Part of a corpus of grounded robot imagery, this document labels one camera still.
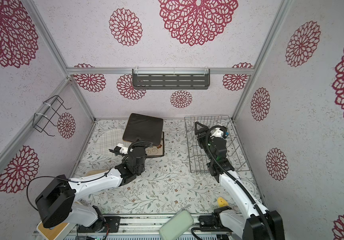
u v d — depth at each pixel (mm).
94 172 911
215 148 569
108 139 1089
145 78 992
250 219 404
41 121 729
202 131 673
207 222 740
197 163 949
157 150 973
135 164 616
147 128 855
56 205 413
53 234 665
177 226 739
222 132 678
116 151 697
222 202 792
